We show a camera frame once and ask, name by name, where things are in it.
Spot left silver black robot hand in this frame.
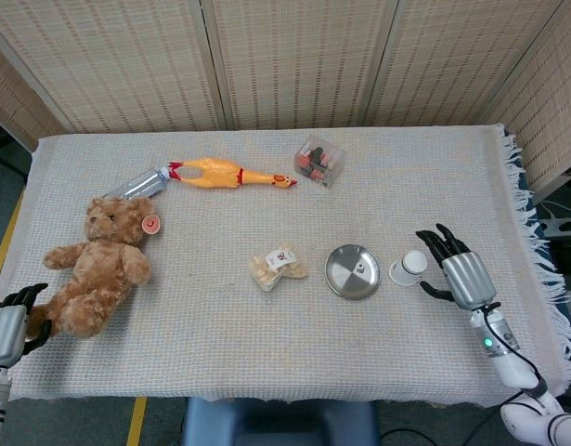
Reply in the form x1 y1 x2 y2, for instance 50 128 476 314
0 282 53 368

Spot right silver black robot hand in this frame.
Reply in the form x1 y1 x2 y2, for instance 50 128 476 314
415 223 499 311

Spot white paper cup blue stripe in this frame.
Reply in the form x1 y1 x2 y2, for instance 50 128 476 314
388 250 429 286

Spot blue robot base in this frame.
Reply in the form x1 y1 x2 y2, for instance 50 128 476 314
181 397 380 446

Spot round metal plate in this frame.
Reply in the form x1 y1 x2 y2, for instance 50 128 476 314
324 244 383 302

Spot brown teddy bear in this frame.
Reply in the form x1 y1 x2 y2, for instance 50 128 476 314
42 195 163 339

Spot woven bamboo screen panel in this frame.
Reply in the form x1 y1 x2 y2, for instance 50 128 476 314
0 0 228 136
0 36 77 150
482 0 571 192
201 0 400 132
363 0 567 129

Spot clear box of batteries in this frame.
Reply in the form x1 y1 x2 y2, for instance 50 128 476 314
292 134 346 190

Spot clear bag of snacks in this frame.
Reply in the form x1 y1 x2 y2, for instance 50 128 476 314
249 241 310 293

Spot clear plastic water bottle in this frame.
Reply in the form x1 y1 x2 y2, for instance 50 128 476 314
100 165 171 201

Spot beige waffle weave tablecloth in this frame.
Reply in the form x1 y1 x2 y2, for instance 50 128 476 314
0 123 571 410

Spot yellow rubber chicken toy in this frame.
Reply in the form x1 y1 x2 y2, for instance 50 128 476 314
167 157 299 190

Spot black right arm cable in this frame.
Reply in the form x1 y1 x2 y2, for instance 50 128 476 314
479 301 551 400

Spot grey white floor bracket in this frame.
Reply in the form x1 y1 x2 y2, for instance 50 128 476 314
542 216 571 239

